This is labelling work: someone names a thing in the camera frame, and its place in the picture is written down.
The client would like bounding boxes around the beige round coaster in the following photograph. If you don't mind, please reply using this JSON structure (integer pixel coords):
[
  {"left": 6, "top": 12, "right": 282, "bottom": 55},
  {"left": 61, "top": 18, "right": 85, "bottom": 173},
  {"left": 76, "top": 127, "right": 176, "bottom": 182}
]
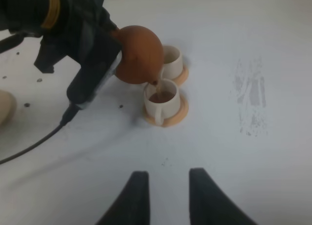
[{"left": 0, "top": 90, "right": 17, "bottom": 127}]

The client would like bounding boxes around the near white teacup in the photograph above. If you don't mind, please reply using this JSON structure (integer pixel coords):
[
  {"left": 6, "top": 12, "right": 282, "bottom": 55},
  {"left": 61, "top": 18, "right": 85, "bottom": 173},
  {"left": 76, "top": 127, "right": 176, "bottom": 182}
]
[{"left": 143, "top": 79, "right": 181, "bottom": 126}]

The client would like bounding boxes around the far orange saucer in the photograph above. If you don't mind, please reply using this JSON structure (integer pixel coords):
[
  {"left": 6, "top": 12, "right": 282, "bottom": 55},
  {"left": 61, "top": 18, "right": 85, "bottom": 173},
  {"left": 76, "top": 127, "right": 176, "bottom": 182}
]
[{"left": 173, "top": 64, "right": 189, "bottom": 86}]

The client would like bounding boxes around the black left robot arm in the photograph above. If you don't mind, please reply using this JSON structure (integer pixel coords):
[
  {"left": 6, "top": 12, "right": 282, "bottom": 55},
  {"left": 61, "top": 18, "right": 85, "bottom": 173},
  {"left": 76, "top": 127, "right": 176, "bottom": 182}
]
[{"left": 0, "top": 0, "right": 121, "bottom": 73}]

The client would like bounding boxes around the brown teapot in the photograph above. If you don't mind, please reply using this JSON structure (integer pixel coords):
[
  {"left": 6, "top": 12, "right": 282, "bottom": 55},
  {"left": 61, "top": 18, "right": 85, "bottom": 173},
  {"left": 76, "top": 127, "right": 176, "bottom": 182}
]
[{"left": 111, "top": 25, "right": 164, "bottom": 85}]

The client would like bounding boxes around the near orange saucer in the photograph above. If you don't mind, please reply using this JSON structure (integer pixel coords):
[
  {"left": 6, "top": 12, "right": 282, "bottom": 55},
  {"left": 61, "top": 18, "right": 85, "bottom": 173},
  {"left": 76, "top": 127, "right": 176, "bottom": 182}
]
[{"left": 142, "top": 95, "right": 189, "bottom": 127}]

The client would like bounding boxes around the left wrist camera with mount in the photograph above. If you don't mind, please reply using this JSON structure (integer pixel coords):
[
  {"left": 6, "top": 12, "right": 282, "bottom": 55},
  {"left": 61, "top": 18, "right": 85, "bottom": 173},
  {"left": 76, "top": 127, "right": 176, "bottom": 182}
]
[{"left": 67, "top": 43, "right": 122, "bottom": 109}]

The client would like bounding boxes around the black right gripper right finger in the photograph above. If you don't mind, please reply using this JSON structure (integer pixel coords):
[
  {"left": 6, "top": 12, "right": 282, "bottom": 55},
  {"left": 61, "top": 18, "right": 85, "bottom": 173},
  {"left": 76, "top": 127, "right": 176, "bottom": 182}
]
[{"left": 189, "top": 168, "right": 255, "bottom": 225}]

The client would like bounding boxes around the left camera black cable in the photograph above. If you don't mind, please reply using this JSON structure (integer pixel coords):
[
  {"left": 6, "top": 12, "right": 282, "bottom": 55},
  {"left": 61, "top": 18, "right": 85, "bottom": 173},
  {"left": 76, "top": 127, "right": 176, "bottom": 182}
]
[{"left": 0, "top": 103, "right": 81, "bottom": 165}]

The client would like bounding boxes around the orange saucer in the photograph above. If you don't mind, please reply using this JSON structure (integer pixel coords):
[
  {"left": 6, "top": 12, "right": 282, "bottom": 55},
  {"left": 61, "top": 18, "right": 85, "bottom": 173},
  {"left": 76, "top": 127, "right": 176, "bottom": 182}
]
[
  {"left": 142, "top": 95, "right": 189, "bottom": 127},
  {"left": 173, "top": 64, "right": 189, "bottom": 86}
]

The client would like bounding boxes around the far white teacup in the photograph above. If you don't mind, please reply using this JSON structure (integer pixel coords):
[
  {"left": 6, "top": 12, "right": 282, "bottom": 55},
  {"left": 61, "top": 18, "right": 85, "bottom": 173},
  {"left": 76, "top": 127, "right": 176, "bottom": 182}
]
[{"left": 161, "top": 45, "right": 183, "bottom": 80}]

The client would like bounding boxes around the white teacup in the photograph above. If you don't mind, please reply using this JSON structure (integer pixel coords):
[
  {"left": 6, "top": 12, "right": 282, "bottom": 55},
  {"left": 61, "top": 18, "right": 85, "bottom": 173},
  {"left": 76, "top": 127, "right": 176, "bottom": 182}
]
[
  {"left": 161, "top": 45, "right": 183, "bottom": 80},
  {"left": 143, "top": 79, "right": 181, "bottom": 126}
]

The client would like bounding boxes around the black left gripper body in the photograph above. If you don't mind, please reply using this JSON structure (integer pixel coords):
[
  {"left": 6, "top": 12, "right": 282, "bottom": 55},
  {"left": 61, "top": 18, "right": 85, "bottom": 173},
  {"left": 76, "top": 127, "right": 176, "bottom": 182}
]
[{"left": 34, "top": 0, "right": 121, "bottom": 73}]

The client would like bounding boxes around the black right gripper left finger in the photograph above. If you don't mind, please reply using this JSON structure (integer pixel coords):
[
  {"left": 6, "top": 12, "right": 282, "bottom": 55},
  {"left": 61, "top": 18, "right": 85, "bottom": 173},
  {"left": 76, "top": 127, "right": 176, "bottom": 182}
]
[{"left": 97, "top": 171, "right": 149, "bottom": 225}]

